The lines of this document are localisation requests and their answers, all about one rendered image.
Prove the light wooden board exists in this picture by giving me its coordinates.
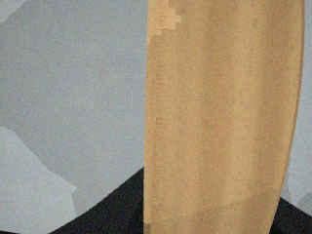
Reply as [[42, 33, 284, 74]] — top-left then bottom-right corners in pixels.
[[143, 0, 305, 234]]

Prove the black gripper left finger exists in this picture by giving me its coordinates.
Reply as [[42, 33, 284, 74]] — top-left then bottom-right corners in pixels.
[[51, 167, 144, 234]]

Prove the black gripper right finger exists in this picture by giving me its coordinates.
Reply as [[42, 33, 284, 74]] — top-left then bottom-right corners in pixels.
[[269, 196, 312, 234]]

